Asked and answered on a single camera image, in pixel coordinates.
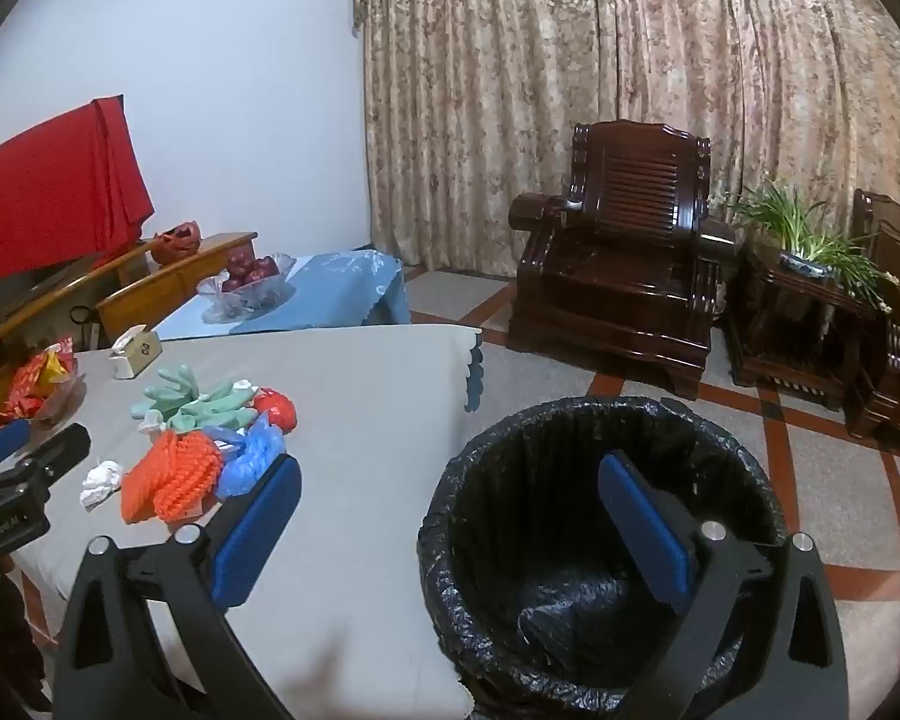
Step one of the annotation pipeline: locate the red plastic bag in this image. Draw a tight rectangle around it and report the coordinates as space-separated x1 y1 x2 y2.
150 221 202 266

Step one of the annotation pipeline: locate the white tissue box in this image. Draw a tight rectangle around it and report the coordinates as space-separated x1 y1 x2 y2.
109 324 162 380

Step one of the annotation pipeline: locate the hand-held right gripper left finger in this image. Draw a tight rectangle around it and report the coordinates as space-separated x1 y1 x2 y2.
52 454 305 720

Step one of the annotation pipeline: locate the dark wooden side table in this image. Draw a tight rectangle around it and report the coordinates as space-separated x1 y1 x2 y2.
724 236 882 412

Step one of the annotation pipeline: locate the red foam net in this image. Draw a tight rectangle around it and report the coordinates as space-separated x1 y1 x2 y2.
251 388 298 434

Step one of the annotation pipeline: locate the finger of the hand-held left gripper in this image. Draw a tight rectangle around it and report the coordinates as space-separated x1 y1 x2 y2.
0 423 92 493
0 418 32 475

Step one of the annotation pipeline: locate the blue tablecloth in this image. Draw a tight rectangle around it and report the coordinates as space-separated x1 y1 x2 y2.
152 249 412 341

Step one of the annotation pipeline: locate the black bag lined trash can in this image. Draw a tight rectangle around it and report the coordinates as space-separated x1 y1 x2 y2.
418 395 788 720

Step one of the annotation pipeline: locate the white tissue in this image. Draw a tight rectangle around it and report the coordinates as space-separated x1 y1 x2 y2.
80 460 125 512

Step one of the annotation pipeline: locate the blue scalloped under cloth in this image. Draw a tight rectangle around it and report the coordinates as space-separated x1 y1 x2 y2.
463 345 485 415

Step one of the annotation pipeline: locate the black television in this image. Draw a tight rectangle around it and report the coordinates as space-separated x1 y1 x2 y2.
0 244 132 338

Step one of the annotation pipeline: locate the dark wooden armchair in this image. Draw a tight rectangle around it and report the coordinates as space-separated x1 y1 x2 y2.
844 189 900 458
508 121 737 401

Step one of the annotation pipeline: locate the green potted plant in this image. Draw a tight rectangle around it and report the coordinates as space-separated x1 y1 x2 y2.
727 178 900 308

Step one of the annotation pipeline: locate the glass fruit bowl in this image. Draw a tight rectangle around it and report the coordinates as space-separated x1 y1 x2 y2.
196 253 298 325

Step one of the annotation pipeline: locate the light wooden cabinet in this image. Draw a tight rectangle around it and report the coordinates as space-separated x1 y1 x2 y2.
0 231 260 436

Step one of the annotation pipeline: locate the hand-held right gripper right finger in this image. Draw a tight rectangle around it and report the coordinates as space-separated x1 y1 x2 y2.
597 450 850 720

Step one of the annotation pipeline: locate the orange foam net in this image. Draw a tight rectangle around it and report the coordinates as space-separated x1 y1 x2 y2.
120 431 221 524

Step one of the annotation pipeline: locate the glass dish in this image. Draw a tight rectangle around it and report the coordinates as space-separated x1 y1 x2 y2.
34 376 88 430

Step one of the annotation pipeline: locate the blue plastic bag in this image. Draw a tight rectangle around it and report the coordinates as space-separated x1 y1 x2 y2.
202 420 286 500

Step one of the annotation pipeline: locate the beige floral curtain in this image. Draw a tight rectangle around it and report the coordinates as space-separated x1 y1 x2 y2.
351 0 900 301

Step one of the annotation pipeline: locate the red cloth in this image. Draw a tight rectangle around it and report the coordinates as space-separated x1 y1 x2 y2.
0 95 155 291

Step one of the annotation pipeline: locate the pile of red snack packets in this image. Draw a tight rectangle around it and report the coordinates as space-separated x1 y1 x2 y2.
0 335 80 428

